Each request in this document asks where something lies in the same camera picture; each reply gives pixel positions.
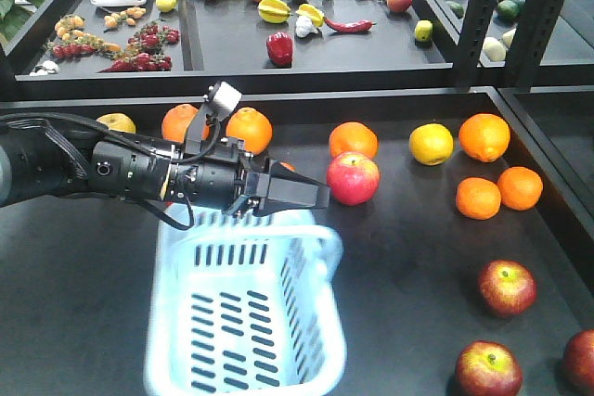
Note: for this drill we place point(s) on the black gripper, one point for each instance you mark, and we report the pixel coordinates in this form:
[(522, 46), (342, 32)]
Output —
[(222, 177)]

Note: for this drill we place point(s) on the light blue plastic basket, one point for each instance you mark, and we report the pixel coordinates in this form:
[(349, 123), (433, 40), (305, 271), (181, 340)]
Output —
[(245, 307)]

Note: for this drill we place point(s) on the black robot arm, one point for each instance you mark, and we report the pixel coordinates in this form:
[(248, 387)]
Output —
[(68, 156)]

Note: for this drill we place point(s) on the pink red apple centre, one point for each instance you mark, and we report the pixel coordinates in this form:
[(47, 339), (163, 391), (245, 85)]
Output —
[(353, 178)]

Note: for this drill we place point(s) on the orange behind pink apple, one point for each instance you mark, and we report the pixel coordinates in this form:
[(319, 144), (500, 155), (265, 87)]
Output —
[(353, 136)]

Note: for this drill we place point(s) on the red bell pepper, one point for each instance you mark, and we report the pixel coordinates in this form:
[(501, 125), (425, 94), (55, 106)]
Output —
[(279, 48)]

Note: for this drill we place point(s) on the yellow orange fruit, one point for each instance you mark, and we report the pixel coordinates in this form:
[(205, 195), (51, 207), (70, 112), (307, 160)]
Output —
[(431, 144)]

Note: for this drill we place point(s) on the white garlic bulb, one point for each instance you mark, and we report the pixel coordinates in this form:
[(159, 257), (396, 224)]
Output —
[(305, 27)]

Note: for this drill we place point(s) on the red chili pepper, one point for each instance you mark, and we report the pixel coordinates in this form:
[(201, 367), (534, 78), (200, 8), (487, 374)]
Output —
[(360, 26)]

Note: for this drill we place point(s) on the black wood produce stand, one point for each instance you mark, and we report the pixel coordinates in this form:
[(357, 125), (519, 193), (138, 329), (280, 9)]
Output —
[(76, 273)]

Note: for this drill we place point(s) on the small orange left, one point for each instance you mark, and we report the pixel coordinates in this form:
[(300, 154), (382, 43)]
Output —
[(478, 198)]

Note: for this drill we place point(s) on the small orange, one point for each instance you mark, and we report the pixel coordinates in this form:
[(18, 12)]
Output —
[(478, 198), (520, 188)]

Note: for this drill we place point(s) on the large orange right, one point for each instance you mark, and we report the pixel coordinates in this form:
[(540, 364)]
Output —
[(484, 137)]

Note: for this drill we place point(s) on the small orange right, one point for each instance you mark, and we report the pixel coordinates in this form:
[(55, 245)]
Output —
[(520, 188)]

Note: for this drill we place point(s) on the red apple middle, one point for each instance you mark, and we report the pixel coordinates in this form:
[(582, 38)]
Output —
[(507, 287)]

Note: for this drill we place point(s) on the red apple front left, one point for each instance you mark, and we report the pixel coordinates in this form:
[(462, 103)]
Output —
[(488, 368)]

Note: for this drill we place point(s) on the red apple front right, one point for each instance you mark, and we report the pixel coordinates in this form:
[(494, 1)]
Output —
[(577, 361)]

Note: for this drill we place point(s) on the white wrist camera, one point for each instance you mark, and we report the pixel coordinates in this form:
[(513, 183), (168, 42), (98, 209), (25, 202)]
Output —
[(204, 129)]

